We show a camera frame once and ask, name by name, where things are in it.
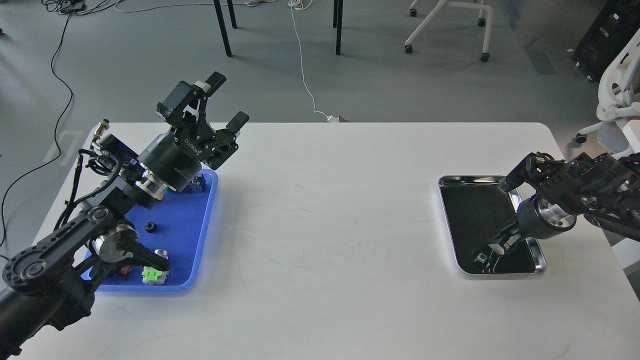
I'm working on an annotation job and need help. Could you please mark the white floor cable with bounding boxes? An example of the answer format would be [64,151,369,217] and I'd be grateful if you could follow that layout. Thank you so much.
[245,0,341,123]

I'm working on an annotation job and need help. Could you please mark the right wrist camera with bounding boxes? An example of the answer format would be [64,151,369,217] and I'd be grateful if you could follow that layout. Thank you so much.
[498,152,554,193]

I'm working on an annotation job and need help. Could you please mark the blue plastic tray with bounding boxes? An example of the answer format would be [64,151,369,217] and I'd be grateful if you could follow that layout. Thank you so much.
[98,169,218,293]

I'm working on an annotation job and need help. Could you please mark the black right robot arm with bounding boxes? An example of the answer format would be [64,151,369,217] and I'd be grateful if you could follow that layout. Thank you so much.
[473,152,640,274]

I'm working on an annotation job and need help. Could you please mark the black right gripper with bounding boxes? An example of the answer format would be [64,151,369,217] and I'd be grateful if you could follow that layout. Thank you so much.
[472,197,577,273]

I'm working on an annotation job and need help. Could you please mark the green white connector part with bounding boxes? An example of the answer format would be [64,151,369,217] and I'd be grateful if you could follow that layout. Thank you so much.
[141,266,170,286]

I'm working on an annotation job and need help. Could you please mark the black table legs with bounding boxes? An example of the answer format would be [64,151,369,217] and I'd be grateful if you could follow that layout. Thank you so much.
[213,0,345,57]

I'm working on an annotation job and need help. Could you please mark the white office chair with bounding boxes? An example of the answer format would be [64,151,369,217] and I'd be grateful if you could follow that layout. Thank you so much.
[574,31,640,158]

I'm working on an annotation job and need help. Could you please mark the black floor cable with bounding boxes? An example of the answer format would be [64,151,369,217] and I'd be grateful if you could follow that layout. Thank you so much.
[0,0,116,271]

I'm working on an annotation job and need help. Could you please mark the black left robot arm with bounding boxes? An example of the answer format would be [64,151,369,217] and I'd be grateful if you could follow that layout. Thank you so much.
[0,71,249,360]

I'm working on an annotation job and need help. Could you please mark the black cabinet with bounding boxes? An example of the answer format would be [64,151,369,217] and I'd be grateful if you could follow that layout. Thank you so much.
[571,0,640,82]

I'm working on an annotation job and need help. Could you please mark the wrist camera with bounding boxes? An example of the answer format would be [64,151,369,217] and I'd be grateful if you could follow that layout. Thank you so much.
[498,152,554,193]
[87,119,144,183]

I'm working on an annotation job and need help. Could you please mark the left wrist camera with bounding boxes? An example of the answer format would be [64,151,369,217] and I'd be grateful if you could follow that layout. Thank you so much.
[87,119,144,183]

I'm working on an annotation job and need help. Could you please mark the small black gear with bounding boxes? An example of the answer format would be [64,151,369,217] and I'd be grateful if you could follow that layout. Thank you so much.
[144,221,158,233]

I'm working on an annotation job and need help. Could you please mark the silver metal tray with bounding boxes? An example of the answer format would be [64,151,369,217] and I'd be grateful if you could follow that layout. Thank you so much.
[438,175,547,280]

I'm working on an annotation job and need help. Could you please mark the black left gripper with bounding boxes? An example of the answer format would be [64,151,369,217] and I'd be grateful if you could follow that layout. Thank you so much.
[138,71,250,191]

